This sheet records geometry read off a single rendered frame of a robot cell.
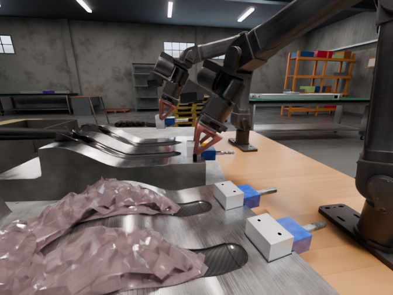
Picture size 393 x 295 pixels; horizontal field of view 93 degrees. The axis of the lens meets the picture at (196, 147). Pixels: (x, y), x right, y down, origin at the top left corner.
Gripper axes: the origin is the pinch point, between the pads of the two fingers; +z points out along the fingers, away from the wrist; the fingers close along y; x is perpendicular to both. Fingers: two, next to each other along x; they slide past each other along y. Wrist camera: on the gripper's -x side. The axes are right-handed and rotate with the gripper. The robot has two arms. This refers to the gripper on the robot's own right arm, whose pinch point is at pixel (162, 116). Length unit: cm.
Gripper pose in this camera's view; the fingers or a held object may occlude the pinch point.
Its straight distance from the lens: 78.0
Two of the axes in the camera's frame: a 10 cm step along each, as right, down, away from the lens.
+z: -4.5, 8.6, 2.6
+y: 0.5, 3.1, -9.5
